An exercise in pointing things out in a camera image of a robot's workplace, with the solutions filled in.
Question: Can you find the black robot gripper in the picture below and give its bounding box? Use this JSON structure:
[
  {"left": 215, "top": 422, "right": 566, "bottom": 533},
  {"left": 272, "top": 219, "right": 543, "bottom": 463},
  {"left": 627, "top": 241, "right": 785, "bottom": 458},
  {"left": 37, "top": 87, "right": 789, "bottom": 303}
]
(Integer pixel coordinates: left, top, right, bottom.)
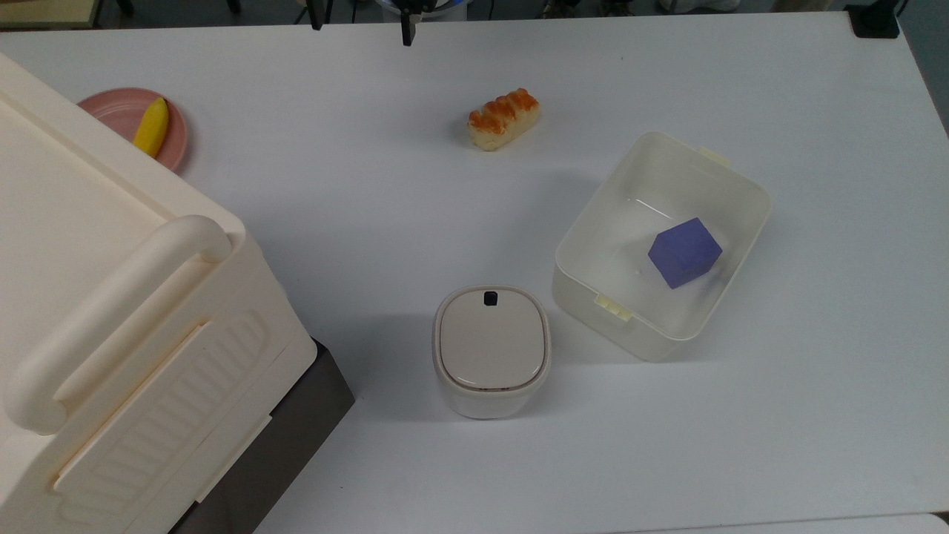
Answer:
[{"left": 309, "top": 0, "right": 440, "bottom": 47}]

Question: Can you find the translucent white plastic box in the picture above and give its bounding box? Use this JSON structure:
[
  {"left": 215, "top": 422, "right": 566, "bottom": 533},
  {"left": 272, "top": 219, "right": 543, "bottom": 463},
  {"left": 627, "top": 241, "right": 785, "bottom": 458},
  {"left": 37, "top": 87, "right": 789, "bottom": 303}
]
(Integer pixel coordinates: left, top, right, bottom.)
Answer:
[{"left": 551, "top": 131, "right": 773, "bottom": 363}]

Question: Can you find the large cream storage box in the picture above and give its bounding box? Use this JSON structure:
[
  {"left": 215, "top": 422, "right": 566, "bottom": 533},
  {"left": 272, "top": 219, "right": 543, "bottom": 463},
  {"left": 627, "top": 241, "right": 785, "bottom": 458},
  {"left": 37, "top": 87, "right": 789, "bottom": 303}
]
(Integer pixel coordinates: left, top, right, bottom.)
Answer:
[{"left": 0, "top": 52, "right": 320, "bottom": 534}]

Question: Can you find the toy bread with orange glaze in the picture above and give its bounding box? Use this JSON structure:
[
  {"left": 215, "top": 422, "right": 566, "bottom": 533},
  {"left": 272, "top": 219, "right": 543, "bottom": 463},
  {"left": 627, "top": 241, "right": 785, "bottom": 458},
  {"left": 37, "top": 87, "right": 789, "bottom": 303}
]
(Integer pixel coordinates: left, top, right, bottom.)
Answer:
[{"left": 467, "top": 88, "right": 542, "bottom": 153}]

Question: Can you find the yellow toy banana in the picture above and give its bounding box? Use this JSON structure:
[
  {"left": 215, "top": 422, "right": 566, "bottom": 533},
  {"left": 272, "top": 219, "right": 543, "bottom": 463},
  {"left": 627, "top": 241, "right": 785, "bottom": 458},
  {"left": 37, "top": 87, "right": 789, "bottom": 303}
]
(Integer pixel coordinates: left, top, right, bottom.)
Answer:
[{"left": 133, "top": 97, "right": 171, "bottom": 159}]

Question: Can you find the pink round plate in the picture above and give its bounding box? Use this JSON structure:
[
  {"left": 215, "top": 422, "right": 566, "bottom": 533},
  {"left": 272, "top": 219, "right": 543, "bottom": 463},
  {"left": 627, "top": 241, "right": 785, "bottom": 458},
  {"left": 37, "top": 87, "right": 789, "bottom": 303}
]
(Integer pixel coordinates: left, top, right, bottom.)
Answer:
[{"left": 77, "top": 88, "right": 190, "bottom": 174}]

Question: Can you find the yellow wooden table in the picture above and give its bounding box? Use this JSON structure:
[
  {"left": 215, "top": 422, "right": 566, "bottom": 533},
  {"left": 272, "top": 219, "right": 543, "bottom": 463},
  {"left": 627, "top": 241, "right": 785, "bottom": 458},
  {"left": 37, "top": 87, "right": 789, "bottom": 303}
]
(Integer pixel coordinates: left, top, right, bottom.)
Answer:
[{"left": 0, "top": 0, "right": 103, "bottom": 30}]

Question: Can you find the small white lidded bin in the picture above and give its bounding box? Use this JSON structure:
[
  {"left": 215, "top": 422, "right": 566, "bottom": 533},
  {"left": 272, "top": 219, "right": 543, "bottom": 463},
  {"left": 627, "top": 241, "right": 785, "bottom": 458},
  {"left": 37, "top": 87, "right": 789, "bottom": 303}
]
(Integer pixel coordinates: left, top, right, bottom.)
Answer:
[{"left": 432, "top": 284, "right": 553, "bottom": 421}]

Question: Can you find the purple cube block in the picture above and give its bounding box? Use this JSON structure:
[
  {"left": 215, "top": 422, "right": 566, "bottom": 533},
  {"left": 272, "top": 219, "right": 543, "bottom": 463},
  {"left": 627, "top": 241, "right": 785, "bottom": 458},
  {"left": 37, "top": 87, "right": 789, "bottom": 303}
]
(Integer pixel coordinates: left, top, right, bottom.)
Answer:
[{"left": 647, "top": 217, "right": 724, "bottom": 290}]

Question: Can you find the black table clamp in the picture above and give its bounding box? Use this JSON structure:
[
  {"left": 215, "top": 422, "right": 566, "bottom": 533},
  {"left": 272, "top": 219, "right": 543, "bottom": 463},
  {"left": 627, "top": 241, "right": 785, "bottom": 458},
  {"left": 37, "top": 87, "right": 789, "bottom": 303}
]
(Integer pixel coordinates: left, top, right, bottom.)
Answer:
[{"left": 844, "top": 0, "right": 902, "bottom": 40}]

